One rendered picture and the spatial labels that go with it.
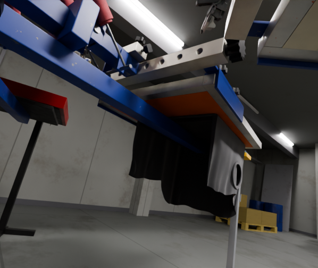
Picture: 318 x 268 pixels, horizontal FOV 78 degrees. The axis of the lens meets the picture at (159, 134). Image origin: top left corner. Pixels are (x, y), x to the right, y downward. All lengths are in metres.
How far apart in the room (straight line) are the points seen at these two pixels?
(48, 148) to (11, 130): 0.54
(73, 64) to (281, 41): 0.49
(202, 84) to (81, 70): 0.36
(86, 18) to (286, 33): 0.46
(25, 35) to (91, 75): 0.17
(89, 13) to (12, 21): 0.17
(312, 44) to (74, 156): 3.54
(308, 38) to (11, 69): 3.61
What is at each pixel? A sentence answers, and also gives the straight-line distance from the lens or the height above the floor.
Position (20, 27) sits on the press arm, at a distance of 0.57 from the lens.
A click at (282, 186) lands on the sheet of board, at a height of 1.44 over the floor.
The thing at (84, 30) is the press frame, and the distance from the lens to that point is 0.58.
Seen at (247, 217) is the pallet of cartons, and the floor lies 0.29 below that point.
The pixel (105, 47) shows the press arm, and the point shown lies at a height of 1.00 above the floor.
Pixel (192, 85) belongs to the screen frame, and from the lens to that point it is 0.68.
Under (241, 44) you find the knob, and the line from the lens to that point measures 0.60.
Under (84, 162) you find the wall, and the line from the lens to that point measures 3.80.
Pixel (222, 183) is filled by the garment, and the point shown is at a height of 0.69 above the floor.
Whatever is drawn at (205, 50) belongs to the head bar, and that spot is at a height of 1.01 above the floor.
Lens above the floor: 0.62
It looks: 15 degrees up
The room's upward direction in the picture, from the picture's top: 11 degrees clockwise
